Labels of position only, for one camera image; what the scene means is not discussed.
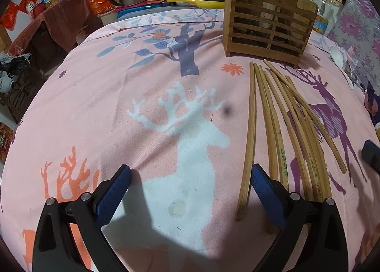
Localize wooden slatted utensil holder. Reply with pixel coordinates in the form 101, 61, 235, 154
222, 0, 319, 68

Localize pile of dark clothes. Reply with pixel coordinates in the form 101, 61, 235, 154
0, 52, 33, 94

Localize red cloth covered table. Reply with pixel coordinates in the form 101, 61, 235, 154
7, 0, 103, 62

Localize pink deer print tablecloth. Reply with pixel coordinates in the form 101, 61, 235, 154
0, 5, 380, 272

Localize yellow round container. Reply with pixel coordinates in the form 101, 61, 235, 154
166, 0, 225, 8

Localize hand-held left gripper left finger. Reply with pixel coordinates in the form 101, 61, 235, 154
32, 164, 133, 272

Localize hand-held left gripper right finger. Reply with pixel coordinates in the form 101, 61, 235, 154
251, 164, 348, 272

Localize red plastic bag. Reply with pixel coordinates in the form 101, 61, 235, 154
0, 2, 23, 30

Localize clear cooking oil bottle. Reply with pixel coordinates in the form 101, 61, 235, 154
312, 0, 345, 37

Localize floral plastic wall sheet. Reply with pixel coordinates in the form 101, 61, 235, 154
327, 0, 380, 89

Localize steel ladle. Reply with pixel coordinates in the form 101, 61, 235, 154
346, 61, 366, 91

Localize orange red cardboard box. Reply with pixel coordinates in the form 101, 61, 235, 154
87, 0, 118, 14

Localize white plastic rice spoon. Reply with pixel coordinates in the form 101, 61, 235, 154
329, 45, 355, 90

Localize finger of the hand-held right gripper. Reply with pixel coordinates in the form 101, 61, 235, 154
361, 140, 380, 176

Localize red paper diamond decoration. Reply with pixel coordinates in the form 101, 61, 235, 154
18, 0, 38, 14

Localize bunch of wooden chopsticks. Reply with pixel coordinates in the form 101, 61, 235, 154
234, 59, 348, 235

